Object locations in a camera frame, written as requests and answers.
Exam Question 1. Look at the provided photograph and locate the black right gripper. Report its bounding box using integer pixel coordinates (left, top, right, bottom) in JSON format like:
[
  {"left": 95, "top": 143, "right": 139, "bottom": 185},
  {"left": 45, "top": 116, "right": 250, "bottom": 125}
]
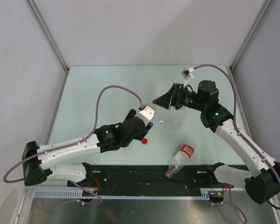
[{"left": 153, "top": 83, "right": 206, "bottom": 112}]

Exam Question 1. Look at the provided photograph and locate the red bottle cap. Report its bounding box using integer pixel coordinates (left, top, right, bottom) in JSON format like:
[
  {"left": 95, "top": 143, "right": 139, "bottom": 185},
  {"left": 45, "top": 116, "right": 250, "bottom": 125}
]
[{"left": 141, "top": 138, "right": 148, "bottom": 145}]

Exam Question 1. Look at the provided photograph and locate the clear unlabelled plastic bottle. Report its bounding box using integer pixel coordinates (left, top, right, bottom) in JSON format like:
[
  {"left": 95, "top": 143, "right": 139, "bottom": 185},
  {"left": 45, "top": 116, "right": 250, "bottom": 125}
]
[{"left": 170, "top": 107, "right": 187, "bottom": 130}]

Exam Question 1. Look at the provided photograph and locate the red-labelled clear water bottle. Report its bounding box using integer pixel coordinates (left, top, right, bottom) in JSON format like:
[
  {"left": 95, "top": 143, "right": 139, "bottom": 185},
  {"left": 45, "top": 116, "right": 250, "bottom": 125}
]
[{"left": 165, "top": 140, "right": 197, "bottom": 178}]

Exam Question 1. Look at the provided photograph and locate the yellow tea bottle red label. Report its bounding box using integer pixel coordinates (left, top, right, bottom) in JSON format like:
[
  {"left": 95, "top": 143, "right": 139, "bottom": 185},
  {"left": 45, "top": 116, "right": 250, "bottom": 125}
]
[{"left": 149, "top": 99, "right": 157, "bottom": 111}]

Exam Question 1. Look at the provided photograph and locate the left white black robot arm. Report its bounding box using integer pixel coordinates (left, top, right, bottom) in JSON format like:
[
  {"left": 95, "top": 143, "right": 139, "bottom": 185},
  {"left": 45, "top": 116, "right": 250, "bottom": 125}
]
[{"left": 22, "top": 106, "right": 155, "bottom": 187}]

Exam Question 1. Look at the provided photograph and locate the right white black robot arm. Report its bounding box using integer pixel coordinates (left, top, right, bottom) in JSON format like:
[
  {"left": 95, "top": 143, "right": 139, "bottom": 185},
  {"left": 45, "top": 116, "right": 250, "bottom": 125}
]
[{"left": 152, "top": 80, "right": 280, "bottom": 204}]

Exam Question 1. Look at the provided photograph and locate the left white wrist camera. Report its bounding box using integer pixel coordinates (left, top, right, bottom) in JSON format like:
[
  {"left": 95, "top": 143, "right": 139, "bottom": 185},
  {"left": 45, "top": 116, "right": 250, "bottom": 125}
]
[{"left": 135, "top": 106, "right": 155, "bottom": 123}]

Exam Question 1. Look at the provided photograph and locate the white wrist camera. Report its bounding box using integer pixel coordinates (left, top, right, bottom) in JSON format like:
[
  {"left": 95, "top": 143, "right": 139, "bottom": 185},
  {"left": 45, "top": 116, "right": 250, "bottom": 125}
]
[
  {"left": 135, "top": 106, "right": 155, "bottom": 123},
  {"left": 181, "top": 67, "right": 195, "bottom": 88}
]

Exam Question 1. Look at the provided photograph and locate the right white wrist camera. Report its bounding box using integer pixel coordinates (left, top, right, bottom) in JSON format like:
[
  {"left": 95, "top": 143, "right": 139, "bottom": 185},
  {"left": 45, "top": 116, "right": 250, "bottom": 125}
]
[{"left": 181, "top": 67, "right": 195, "bottom": 88}]

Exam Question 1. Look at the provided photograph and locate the black mounting base rail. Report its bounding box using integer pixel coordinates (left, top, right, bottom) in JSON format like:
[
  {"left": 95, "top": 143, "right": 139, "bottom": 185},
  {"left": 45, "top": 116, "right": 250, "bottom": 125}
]
[{"left": 67, "top": 164, "right": 248, "bottom": 196}]

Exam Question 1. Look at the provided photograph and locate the grey slotted cable duct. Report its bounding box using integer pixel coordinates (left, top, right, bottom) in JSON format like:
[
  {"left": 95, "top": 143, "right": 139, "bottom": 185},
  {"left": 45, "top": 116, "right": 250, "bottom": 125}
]
[{"left": 33, "top": 185, "right": 209, "bottom": 200}]

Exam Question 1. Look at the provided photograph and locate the right aluminium frame post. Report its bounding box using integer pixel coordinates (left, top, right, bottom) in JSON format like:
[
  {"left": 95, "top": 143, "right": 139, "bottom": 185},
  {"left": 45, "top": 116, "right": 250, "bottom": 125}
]
[{"left": 230, "top": 0, "right": 275, "bottom": 72}]

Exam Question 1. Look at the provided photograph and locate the aluminium frame post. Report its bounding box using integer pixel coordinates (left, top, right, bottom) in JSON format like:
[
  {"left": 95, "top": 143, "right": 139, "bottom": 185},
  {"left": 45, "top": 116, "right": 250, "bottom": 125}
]
[
  {"left": 25, "top": 0, "right": 69, "bottom": 73},
  {"left": 230, "top": 0, "right": 275, "bottom": 72}
]

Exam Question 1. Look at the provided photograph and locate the left aluminium frame post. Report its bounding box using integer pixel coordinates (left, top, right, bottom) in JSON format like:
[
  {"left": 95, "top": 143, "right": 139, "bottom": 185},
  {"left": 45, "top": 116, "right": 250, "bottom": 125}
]
[{"left": 25, "top": 0, "right": 69, "bottom": 73}]

